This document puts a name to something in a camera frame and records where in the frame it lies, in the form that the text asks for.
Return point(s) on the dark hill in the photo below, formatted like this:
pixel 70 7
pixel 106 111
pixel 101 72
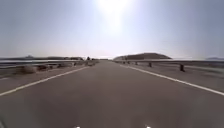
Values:
pixel 143 56

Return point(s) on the metal guardrail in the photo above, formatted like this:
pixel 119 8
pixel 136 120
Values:
pixel 173 61
pixel 40 62

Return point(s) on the dry roadside bushes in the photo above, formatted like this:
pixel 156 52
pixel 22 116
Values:
pixel 30 68

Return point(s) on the distant low hills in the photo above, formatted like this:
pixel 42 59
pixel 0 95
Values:
pixel 53 58

